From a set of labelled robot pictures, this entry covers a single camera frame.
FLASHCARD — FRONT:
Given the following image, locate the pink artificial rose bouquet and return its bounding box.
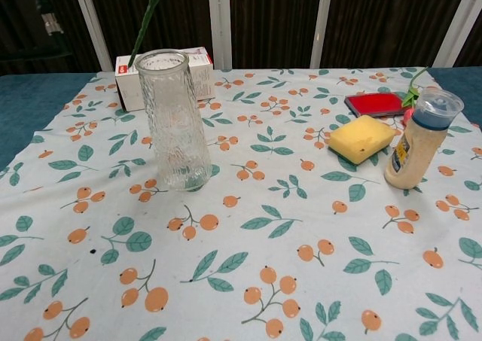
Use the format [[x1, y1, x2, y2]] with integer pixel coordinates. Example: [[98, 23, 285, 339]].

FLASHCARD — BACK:
[[127, 0, 163, 73]]

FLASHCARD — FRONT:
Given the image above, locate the clear textured glass vase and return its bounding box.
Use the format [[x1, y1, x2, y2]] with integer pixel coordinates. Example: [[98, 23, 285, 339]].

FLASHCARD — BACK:
[[134, 49, 212, 192]]

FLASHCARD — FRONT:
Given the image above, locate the fruit and leaf print tablecloth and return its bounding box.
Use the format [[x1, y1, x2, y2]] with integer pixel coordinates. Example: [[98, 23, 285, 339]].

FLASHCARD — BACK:
[[0, 67, 482, 341]]

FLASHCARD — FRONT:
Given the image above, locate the yellow green sponge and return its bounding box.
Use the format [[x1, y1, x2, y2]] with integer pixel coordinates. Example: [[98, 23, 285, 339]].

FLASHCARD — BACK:
[[328, 114, 398, 166]]

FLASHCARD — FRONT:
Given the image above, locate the white cardboard box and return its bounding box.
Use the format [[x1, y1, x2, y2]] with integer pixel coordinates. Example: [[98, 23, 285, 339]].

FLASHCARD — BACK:
[[114, 46, 216, 112]]

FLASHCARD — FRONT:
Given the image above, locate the red ink pad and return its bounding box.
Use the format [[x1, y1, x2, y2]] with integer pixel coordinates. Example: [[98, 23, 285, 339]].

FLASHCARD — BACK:
[[344, 92, 405, 117]]

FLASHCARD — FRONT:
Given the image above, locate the clear-capped sauce bottle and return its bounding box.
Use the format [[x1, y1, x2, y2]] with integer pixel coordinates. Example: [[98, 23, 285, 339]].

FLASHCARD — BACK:
[[384, 87, 465, 190]]

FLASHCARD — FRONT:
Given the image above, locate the red artificial flower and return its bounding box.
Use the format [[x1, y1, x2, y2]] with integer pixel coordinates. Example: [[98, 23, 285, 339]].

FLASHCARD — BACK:
[[401, 66, 430, 126]]

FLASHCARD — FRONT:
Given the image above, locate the teal velvet table cover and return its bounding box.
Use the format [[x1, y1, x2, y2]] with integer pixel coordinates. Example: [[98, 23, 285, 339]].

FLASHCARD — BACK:
[[0, 72, 101, 172]]

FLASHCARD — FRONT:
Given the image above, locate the white frame post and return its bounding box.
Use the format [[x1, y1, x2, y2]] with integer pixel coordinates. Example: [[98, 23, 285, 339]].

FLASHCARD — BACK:
[[434, 0, 482, 69], [310, 0, 335, 69], [207, 0, 233, 70], [71, 0, 113, 72]]

